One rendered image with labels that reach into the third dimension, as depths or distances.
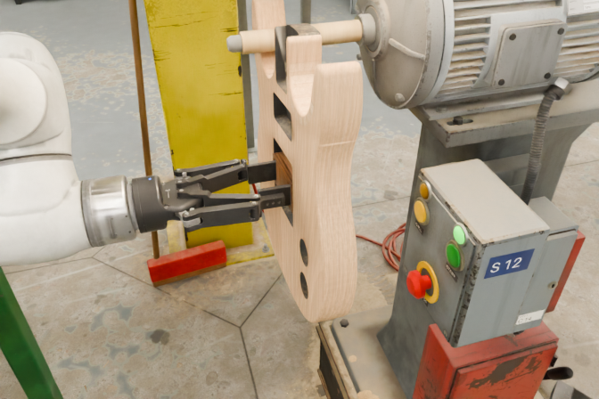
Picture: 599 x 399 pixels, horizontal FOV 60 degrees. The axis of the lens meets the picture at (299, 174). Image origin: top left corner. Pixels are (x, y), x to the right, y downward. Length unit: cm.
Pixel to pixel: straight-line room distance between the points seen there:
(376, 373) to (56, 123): 107
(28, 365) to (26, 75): 85
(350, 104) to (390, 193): 200
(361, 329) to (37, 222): 107
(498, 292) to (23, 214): 59
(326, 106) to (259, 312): 152
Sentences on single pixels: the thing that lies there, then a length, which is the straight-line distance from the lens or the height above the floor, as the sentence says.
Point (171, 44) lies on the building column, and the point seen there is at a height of 92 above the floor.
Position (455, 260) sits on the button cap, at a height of 107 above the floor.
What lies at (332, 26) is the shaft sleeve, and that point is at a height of 126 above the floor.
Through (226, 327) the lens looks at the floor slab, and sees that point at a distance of 196.
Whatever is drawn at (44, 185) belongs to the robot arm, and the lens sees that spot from 70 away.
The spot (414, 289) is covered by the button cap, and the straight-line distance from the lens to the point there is 76.
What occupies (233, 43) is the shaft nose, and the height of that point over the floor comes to 126.
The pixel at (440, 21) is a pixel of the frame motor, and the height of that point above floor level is 130.
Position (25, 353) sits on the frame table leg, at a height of 53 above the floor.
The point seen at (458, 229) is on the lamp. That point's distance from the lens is 66.
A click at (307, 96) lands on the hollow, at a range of 64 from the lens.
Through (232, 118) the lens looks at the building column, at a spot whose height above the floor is 63.
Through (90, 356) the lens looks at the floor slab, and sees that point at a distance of 200.
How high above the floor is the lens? 153
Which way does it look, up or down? 36 degrees down
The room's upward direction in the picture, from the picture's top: straight up
